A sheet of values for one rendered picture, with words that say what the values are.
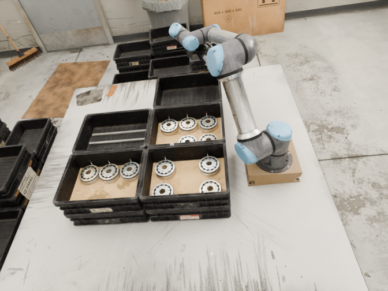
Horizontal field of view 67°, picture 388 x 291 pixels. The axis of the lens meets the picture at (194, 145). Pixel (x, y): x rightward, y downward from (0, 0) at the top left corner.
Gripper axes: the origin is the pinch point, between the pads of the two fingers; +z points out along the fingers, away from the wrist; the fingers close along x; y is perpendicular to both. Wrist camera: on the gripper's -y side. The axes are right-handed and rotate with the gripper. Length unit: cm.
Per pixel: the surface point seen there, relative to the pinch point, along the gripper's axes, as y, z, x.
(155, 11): -127, 49, 130
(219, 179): 19, -14, -79
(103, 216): -23, -48, -99
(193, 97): -12.7, -0.8, -23.5
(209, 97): -4.1, 4.2, -24.4
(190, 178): 7, -21, -79
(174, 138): -9, -18, -55
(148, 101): -52, -6, -18
